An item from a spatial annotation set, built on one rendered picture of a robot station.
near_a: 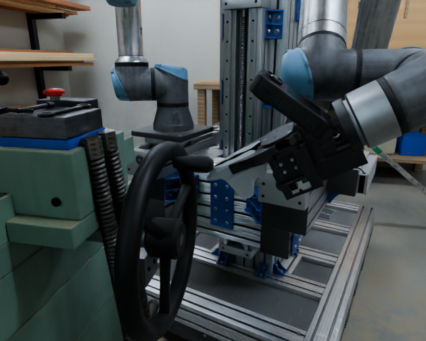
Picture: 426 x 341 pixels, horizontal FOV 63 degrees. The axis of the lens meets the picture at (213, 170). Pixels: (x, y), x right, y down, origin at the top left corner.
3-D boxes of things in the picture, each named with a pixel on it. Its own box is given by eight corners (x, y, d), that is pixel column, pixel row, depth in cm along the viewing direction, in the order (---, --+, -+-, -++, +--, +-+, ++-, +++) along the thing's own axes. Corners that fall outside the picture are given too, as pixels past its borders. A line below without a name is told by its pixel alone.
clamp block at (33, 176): (78, 222, 44) (69, 153, 41) (-12, 213, 46) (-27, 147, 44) (130, 183, 57) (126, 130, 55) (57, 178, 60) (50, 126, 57)
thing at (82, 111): (69, 150, 42) (63, 104, 41) (-8, 145, 45) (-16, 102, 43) (119, 130, 55) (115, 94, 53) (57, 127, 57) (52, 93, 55)
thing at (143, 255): (147, 287, 84) (145, 259, 81) (101, 281, 86) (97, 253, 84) (159, 268, 92) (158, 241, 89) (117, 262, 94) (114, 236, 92)
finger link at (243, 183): (218, 214, 50) (276, 190, 47) (198, 178, 49) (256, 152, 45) (223, 203, 53) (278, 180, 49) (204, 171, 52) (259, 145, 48)
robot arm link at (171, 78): (191, 103, 123) (189, 63, 119) (151, 103, 121) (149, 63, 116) (187, 99, 134) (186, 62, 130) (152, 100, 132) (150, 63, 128)
